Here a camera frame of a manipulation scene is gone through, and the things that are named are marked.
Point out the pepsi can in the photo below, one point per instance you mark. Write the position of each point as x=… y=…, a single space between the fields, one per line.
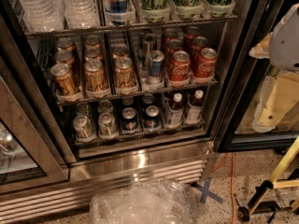
x=129 y=120
x=147 y=100
x=128 y=101
x=152 y=117

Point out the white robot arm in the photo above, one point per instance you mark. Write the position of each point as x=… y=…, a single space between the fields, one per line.
x=284 y=42

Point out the front third-column orange can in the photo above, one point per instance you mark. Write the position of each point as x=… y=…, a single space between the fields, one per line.
x=125 y=73

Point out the third-column orange can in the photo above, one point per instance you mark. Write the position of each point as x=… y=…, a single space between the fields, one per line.
x=120 y=51
x=125 y=73

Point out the silver can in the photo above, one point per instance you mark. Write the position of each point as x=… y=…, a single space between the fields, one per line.
x=83 y=109
x=83 y=127
x=107 y=125
x=105 y=106

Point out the small red bull can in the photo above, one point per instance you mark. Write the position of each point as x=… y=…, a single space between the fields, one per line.
x=156 y=62

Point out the front left coca-cola can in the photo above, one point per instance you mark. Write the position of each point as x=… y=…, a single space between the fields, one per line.
x=179 y=66

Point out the coca-cola can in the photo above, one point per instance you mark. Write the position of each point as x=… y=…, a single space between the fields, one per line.
x=169 y=34
x=170 y=48
x=190 y=33
x=179 y=66
x=205 y=63
x=198 y=44

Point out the stainless steel display fridge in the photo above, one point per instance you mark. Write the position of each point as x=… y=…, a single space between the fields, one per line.
x=185 y=153

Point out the front second-column orange can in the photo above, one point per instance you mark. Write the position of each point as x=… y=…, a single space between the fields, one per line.
x=95 y=74

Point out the second-column orange can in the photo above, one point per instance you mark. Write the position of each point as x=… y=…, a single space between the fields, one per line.
x=93 y=54
x=95 y=74
x=93 y=41

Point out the middle left coca-cola can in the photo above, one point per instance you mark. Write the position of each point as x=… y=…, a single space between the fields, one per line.
x=170 y=48

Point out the back third-column orange can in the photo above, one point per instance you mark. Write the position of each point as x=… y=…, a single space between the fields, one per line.
x=120 y=51

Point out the back left silver can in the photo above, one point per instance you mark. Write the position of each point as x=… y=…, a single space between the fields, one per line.
x=83 y=109

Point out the front right coca-cola can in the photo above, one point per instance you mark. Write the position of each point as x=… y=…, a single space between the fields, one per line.
x=205 y=63

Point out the front left silver can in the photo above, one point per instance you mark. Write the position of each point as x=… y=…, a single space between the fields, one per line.
x=83 y=127

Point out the back left coca-cola can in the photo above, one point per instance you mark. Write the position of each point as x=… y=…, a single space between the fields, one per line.
x=169 y=34

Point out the middle second-column orange can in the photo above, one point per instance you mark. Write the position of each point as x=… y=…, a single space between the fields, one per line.
x=93 y=54

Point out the middle right coca-cola can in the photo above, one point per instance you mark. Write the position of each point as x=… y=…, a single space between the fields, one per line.
x=198 y=44

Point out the back right coca-cola can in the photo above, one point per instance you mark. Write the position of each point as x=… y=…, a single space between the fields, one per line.
x=190 y=33

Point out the back second-column orange can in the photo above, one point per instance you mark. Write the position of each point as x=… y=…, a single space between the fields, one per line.
x=93 y=41

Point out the front left orange can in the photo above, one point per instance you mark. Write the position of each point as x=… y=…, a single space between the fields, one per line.
x=63 y=76

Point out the middle left orange can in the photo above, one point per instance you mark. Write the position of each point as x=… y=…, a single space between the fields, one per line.
x=65 y=56

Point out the back left orange can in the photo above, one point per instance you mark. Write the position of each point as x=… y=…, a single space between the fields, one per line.
x=66 y=43

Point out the right fridge glass door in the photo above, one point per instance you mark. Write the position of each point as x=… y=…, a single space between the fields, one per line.
x=245 y=77

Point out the fridge glass door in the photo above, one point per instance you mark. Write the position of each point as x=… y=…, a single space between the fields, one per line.
x=245 y=77
x=40 y=163

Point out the left fridge glass door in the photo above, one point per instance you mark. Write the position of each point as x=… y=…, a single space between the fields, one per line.
x=40 y=163

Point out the left white-cap bottle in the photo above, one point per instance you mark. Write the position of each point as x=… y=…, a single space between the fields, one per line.
x=174 y=111

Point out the white-cap bottle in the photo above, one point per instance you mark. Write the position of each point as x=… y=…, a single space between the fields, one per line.
x=174 y=111
x=194 y=107

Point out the right white-cap bottle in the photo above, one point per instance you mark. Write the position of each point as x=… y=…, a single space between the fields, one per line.
x=194 y=107

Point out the clear plastic wrap bundle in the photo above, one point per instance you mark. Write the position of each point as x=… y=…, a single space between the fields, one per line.
x=159 y=201

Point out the blue tape cross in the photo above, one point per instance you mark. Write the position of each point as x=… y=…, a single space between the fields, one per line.
x=206 y=192

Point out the right water bottle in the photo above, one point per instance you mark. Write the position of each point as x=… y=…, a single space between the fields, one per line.
x=81 y=14

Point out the water bottle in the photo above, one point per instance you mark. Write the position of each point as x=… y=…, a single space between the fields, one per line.
x=43 y=15
x=81 y=14

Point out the left water bottle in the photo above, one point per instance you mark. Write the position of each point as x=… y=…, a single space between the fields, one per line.
x=43 y=15

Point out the yellow black wheeled stand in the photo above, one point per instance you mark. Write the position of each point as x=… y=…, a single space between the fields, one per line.
x=256 y=205

